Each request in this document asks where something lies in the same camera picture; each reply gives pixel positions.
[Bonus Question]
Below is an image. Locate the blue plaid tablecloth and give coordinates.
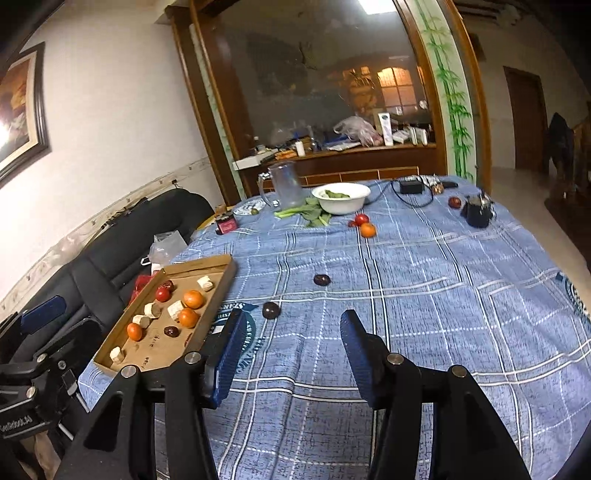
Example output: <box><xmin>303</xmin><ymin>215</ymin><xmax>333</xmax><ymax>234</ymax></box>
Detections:
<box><xmin>78</xmin><ymin>174</ymin><xmax>591</xmax><ymax>480</ymax></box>

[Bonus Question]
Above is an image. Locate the brown cardboard tray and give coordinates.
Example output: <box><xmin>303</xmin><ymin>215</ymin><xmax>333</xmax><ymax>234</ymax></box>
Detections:
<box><xmin>93</xmin><ymin>254</ymin><xmax>236</xmax><ymax>372</ymax></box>

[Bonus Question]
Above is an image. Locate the dark hanging clothing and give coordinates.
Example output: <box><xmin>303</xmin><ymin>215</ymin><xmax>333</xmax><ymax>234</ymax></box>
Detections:
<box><xmin>542</xmin><ymin>112</ymin><xmax>575</xmax><ymax>183</ymax></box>

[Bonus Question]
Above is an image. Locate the wooden glass partition cabinet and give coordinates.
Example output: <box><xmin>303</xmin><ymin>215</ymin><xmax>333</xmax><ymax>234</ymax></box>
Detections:
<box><xmin>171</xmin><ymin>0</ymin><xmax>492</xmax><ymax>199</ymax></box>

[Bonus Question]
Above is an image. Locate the green leafy vegetable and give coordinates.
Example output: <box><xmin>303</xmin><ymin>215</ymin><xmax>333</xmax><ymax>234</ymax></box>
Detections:
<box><xmin>274</xmin><ymin>198</ymin><xmax>333</xmax><ymax>228</ymax></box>

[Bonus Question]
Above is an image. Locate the white bowl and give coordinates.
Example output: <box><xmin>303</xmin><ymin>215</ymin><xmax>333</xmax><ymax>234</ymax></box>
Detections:
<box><xmin>311</xmin><ymin>183</ymin><xmax>371</xmax><ymax>216</ymax></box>

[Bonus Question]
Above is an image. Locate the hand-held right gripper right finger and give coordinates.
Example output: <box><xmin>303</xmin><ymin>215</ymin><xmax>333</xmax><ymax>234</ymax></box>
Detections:
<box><xmin>340</xmin><ymin>310</ymin><xmax>532</xmax><ymax>480</ymax></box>

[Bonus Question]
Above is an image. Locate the framed wall picture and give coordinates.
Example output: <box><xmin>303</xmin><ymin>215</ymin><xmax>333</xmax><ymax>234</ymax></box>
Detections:
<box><xmin>0</xmin><ymin>41</ymin><xmax>51</xmax><ymax>188</ymax></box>

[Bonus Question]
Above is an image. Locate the brown wooden door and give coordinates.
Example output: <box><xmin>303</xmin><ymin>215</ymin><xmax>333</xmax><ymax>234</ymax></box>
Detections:
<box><xmin>503</xmin><ymin>66</ymin><xmax>550</xmax><ymax>174</ymax></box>

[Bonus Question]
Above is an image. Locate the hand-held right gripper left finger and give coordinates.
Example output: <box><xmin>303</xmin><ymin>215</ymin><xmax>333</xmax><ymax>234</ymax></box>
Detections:
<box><xmin>55</xmin><ymin>308</ymin><xmax>250</xmax><ymax>480</ymax></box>

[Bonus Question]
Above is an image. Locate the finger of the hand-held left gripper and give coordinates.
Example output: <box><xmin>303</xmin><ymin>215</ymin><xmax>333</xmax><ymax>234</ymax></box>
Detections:
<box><xmin>0</xmin><ymin>295</ymin><xmax>68</xmax><ymax>356</ymax></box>
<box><xmin>34</xmin><ymin>319</ymin><xmax>103</xmax><ymax>370</ymax></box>

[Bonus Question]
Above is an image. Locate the black power adapter with cable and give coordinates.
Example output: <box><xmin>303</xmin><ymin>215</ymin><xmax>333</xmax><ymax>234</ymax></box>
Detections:
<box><xmin>367</xmin><ymin>178</ymin><xmax>437</xmax><ymax>208</ymax></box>

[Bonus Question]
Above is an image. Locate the small black container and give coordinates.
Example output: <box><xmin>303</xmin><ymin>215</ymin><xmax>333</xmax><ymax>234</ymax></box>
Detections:
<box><xmin>461</xmin><ymin>194</ymin><xmax>497</xmax><ymax>229</ymax></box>

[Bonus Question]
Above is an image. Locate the white flat box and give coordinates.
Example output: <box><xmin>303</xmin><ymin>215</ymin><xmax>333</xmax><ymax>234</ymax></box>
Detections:
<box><xmin>232</xmin><ymin>157</ymin><xmax>273</xmax><ymax>171</ymax></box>

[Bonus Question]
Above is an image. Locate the pink white plastic bag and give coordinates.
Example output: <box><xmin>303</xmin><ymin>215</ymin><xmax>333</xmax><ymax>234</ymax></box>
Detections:
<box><xmin>333</xmin><ymin>116</ymin><xmax>384</xmax><ymax>147</ymax></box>

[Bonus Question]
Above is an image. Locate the clear plastic bag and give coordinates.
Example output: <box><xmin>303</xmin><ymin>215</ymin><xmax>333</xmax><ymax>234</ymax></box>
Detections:
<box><xmin>141</xmin><ymin>230</ymin><xmax>188</xmax><ymax>273</ymax></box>

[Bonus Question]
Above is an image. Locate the black sofa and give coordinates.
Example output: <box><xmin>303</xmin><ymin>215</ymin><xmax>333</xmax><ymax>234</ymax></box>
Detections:
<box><xmin>0</xmin><ymin>188</ymin><xmax>215</xmax><ymax>370</ymax></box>

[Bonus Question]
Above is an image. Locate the clear plastic jug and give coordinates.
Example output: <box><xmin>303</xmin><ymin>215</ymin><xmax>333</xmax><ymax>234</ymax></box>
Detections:
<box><xmin>257</xmin><ymin>161</ymin><xmax>303</xmax><ymax>211</ymax></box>

